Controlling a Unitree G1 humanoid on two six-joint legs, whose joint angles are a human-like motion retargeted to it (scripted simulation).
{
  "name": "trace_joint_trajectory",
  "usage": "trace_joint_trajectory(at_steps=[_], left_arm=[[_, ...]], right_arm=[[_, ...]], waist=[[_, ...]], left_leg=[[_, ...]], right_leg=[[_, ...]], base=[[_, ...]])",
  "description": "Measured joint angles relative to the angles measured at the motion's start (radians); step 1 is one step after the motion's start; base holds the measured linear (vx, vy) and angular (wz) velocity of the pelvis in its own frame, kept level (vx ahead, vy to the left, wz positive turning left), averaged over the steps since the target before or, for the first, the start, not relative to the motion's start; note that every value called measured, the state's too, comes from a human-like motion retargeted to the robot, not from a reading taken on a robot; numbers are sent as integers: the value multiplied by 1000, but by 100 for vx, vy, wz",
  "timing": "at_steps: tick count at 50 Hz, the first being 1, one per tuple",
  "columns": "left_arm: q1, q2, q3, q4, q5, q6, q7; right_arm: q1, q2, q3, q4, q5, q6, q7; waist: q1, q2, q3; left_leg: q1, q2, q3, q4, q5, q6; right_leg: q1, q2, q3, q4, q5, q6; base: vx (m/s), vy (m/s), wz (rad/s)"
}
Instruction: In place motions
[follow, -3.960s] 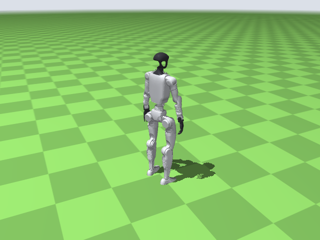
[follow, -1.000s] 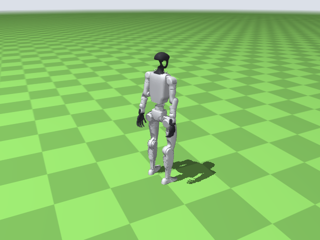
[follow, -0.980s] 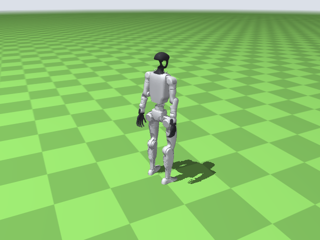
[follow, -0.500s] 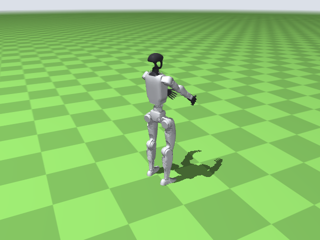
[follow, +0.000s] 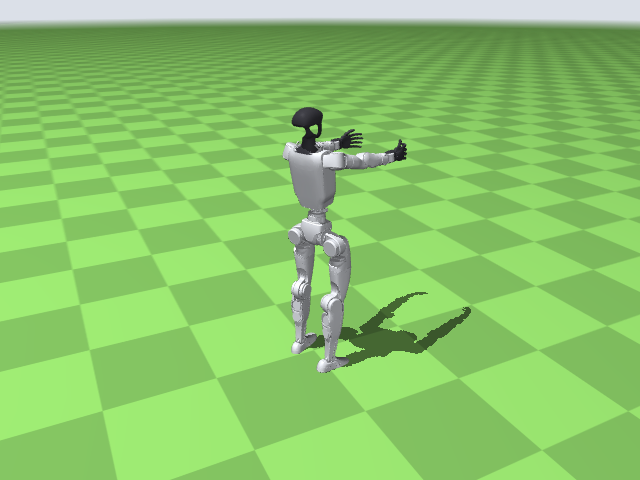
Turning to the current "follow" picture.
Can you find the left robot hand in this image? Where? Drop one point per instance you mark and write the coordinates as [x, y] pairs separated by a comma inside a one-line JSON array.
[[345, 140]]

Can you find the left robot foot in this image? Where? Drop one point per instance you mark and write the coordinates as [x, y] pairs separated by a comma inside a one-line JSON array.
[[298, 347]]

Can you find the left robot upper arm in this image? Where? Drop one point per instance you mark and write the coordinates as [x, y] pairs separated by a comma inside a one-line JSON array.
[[288, 147]]

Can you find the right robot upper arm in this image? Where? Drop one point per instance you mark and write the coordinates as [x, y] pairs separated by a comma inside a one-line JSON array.
[[338, 161]]

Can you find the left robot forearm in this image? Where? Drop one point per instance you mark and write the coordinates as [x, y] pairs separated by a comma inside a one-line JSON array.
[[332, 146]]

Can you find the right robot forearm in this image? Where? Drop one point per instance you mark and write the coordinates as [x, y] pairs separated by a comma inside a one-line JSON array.
[[373, 160]]

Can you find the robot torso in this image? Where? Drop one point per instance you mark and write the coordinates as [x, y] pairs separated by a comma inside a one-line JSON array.
[[315, 187]]

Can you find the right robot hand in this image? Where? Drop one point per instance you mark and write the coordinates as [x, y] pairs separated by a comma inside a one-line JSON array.
[[399, 151]]

